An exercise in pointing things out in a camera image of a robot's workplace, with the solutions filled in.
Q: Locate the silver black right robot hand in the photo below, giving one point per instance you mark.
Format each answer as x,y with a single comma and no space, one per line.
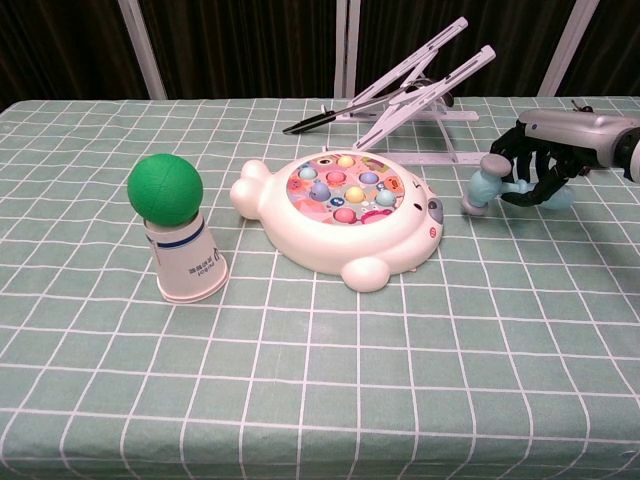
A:
565,137

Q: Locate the light blue toy hammer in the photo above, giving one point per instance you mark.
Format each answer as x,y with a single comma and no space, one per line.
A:
482,187

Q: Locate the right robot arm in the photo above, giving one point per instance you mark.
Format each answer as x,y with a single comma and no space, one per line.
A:
631,155

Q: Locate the fish shaped toy game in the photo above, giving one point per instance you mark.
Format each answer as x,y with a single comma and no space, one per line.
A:
320,235

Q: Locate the dark red grape bunch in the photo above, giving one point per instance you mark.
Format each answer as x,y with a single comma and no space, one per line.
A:
582,107

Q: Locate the white folding laptop stand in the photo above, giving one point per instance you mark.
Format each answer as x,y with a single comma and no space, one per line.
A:
415,105

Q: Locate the dark pleated curtain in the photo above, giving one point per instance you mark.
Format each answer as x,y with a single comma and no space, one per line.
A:
240,45

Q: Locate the green checked tablecloth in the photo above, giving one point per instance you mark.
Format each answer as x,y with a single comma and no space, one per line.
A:
300,375

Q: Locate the white paper cup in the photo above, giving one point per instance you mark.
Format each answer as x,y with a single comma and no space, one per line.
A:
185,265

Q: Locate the green ball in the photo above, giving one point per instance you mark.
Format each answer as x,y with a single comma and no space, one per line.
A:
165,187

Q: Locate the white frame post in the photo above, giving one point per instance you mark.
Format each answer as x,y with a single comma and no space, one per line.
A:
567,50
346,50
145,50

